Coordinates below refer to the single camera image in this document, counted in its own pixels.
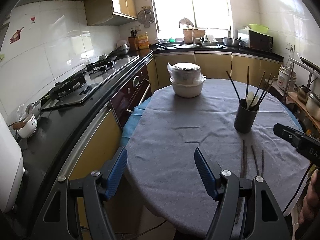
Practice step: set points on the wok on counter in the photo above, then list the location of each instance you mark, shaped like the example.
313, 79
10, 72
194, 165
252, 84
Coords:
121, 50

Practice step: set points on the brass kettle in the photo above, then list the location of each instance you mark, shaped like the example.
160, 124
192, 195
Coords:
302, 93

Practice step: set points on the steel pot on shelf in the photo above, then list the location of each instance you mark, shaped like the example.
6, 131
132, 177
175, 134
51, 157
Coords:
313, 105

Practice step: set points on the grey tablecloth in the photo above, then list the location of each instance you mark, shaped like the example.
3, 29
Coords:
161, 162

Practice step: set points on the steel pot by sink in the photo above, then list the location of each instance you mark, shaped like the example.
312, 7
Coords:
231, 42

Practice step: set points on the wooden knife block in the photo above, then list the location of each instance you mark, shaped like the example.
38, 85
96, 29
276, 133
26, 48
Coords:
133, 41

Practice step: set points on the black gas stove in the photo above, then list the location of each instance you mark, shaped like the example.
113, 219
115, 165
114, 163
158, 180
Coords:
80, 87

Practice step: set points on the green plastic basin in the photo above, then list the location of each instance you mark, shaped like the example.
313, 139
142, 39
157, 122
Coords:
259, 28

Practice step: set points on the sink faucet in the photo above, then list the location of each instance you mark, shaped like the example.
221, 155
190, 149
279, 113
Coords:
193, 35

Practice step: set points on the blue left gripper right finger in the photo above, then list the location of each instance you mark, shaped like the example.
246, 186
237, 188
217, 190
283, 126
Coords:
204, 167

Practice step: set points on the black utensil cup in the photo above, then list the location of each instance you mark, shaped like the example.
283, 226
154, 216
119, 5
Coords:
245, 117

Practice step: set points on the yellow oil bottle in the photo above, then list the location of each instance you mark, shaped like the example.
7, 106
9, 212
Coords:
143, 41

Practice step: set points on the blue table cover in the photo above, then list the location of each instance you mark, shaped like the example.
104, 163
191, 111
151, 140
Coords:
132, 122

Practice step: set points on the white rice cooker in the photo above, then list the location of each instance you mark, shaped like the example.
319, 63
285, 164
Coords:
283, 77

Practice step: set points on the metal shelf rack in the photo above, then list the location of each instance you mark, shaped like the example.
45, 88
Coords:
302, 76

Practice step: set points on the wooden cutting board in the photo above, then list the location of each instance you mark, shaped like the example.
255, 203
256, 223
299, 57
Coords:
199, 33

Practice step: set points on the dark red built-in oven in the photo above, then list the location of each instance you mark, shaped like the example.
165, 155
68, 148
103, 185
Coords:
134, 92

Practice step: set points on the dark chopstick in cup upright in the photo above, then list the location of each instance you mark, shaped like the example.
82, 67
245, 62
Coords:
247, 81

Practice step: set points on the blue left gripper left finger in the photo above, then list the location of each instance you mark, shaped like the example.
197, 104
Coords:
115, 170

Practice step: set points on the white ceramic bowl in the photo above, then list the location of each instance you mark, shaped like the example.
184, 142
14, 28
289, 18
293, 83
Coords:
188, 91

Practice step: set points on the white spoon in cup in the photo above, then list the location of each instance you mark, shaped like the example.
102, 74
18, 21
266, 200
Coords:
251, 100

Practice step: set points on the person's right hand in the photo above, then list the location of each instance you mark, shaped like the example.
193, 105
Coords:
311, 200

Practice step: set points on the white appliance at left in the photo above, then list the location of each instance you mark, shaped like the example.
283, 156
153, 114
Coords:
11, 167

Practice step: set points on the round wall rack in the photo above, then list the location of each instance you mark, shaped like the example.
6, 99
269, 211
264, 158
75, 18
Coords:
146, 17

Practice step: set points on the yellow wall cabinet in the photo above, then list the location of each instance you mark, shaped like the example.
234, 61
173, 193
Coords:
109, 12

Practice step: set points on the white bowl on counter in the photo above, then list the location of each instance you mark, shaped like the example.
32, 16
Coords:
30, 125

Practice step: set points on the microwave oven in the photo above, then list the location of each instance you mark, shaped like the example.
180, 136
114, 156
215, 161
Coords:
255, 40

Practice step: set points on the bagged stack of bowls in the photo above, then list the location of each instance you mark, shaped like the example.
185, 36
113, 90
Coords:
184, 73

